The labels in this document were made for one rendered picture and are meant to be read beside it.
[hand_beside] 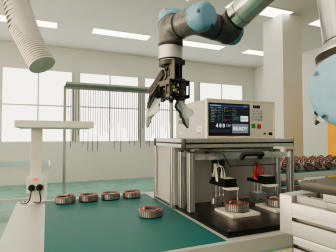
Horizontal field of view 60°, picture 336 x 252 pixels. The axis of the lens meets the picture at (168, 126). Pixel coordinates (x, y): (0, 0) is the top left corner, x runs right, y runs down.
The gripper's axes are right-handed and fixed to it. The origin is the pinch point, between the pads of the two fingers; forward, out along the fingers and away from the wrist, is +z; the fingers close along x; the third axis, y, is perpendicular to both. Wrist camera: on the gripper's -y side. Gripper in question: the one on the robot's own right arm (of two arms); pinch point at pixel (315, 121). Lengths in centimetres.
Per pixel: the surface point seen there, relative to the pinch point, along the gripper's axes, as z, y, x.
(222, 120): 23.3, -31.7, -19.7
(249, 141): 29.8, -22.6, -5.2
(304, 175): 124, -75, 141
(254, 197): 55, -6, -1
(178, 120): 44, -60, -29
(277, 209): 44.0, 10.6, -3.1
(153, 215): 57, -3, -58
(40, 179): 79, -51, -107
